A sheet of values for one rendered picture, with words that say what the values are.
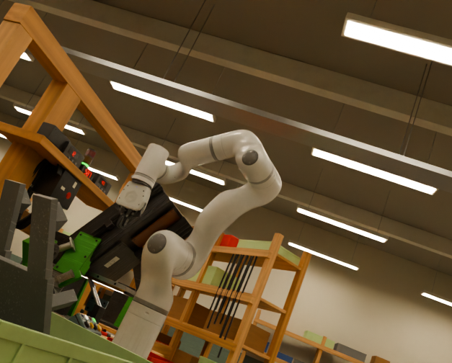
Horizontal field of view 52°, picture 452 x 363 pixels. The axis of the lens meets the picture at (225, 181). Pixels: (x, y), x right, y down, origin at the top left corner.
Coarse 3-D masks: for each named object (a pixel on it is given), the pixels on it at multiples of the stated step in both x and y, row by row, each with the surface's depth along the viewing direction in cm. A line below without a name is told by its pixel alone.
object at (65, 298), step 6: (54, 294) 71; (60, 294) 72; (66, 294) 73; (72, 294) 74; (54, 300) 71; (60, 300) 72; (66, 300) 72; (72, 300) 73; (54, 306) 70; (60, 306) 72; (66, 306) 74
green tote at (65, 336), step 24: (0, 336) 54; (24, 336) 56; (48, 336) 59; (72, 336) 101; (96, 336) 98; (0, 360) 54; (24, 360) 57; (48, 360) 60; (72, 360) 63; (96, 360) 65; (120, 360) 69; (144, 360) 89
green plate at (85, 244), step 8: (80, 232) 214; (80, 240) 211; (88, 240) 211; (96, 240) 211; (80, 248) 208; (88, 248) 208; (64, 256) 206; (72, 256) 206; (80, 256) 206; (88, 256) 206; (56, 264) 204; (64, 264) 204; (72, 264) 204; (80, 264) 203; (88, 264) 210; (64, 272) 201
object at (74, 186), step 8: (48, 168) 219; (56, 168) 218; (40, 176) 217; (48, 176) 217; (56, 176) 216; (64, 176) 217; (72, 176) 223; (40, 184) 216; (48, 184) 215; (56, 184) 214; (64, 184) 219; (72, 184) 225; (80, 184) 231; (40, 192) 214; (48, 192) 213; (56, 192) 215; (64, 192) 221; (72, 192) 226; (64, 200) 222; (72, 200) 228; (64, 208) 225
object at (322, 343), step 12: (264, 324) 989; (300, 336) 980; (312, 336) 982; (324, 336) 976; (324, 348) 964; (336, 348) 973; (348, 348) 968; (240, 360) 968; (276, 360) 960; (288, 360) 967; (348, 360) 952; (360, 360) 958; (372, 360) 979; (384, 360) 959
